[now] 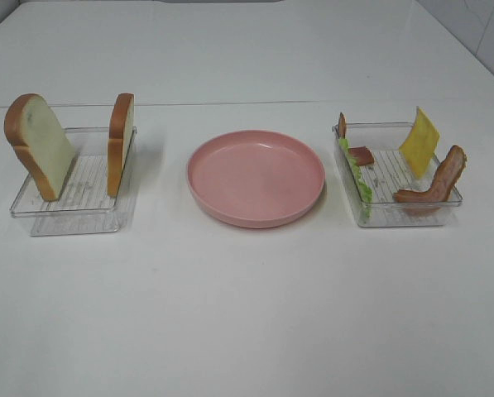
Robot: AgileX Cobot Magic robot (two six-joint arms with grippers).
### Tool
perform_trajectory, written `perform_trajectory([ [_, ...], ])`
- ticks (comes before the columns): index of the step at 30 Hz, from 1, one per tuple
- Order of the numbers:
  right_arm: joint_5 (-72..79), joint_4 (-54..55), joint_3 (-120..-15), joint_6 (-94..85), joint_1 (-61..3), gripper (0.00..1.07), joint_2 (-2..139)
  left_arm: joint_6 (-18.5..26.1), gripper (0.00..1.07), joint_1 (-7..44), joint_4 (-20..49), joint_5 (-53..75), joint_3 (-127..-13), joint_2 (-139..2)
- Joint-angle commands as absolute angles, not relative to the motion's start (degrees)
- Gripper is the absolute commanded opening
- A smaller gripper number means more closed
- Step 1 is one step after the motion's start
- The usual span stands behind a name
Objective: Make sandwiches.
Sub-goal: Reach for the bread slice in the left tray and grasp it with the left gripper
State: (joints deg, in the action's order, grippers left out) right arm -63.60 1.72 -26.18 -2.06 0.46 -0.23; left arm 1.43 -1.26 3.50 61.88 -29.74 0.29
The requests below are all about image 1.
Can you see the green lettuce leaf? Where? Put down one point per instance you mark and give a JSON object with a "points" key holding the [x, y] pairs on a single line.
{"points": [[359, 193]]}

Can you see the bacon strip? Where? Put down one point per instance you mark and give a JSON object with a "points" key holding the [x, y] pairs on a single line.
{"points": [[445, 177], [357, 155]]}

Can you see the bread slice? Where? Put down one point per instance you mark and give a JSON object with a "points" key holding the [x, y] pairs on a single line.
{"points": [[119, 137], [39, 141]]}

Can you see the yellow cheese slice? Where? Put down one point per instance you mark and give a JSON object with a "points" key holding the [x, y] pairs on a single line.
{"points": [[418, 147]]}

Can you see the pink round plate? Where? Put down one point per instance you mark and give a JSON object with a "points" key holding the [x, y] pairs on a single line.
{"points": [[255, 178]]}

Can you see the right clear plastic tray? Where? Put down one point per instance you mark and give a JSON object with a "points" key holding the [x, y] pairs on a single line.
{"points": [[390, 172]]}

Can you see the clear plastic tray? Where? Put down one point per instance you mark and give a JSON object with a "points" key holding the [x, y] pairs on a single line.
{"points": [[84, 206], [390, 172]]}

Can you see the left clear plastic tray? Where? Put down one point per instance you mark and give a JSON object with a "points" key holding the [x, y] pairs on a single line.
{"points": [[84, 206]]}

